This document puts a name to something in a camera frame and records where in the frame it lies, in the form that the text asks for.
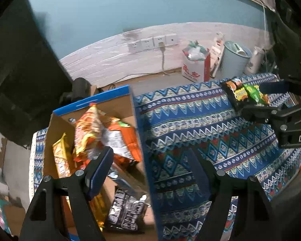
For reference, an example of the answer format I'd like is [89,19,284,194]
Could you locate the grey power cable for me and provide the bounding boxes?
[158,42,174,76]

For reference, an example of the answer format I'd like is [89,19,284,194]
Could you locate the orange snack bag in box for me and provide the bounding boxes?
[74,103,142,166]

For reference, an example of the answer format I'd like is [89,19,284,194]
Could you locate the orange red snack bag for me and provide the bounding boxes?
[89,194,108,231]

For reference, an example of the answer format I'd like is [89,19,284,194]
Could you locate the light blue trash bin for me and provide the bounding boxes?
[220,41,252,78]

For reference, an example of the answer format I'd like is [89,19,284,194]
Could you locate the black round device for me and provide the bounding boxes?
[72,77,91,102]

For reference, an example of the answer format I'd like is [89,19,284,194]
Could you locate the black jacket person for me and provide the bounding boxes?
[0,0,72,145]

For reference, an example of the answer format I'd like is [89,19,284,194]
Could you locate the white wall socket strip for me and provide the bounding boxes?
[128,33,179,53]

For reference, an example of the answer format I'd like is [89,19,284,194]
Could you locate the green bean snack bag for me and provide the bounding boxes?
[244,84,269,105]

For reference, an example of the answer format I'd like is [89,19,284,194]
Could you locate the blue cardboard storage box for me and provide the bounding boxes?
[42,85,164,241]

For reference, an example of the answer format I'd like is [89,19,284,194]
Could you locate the flat cardboard pieces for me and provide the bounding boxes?
[210,32,224,78]

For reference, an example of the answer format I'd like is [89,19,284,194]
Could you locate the black chips snack bag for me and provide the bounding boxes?
[220,77,248,111]

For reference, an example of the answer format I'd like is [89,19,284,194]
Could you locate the red white paper bag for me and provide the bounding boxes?
[182,41,210,83]

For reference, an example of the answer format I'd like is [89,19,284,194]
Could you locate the yellow long cracker packet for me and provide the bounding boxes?
[53,133,72,178]

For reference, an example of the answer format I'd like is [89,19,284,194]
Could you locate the patterned blue table cloth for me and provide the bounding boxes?
[29,81,301,240]

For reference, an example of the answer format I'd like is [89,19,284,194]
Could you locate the white kettle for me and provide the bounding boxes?
[244,46,265,75]

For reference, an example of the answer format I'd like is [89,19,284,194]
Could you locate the black white snack packet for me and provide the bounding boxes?
[104,187,148,234]

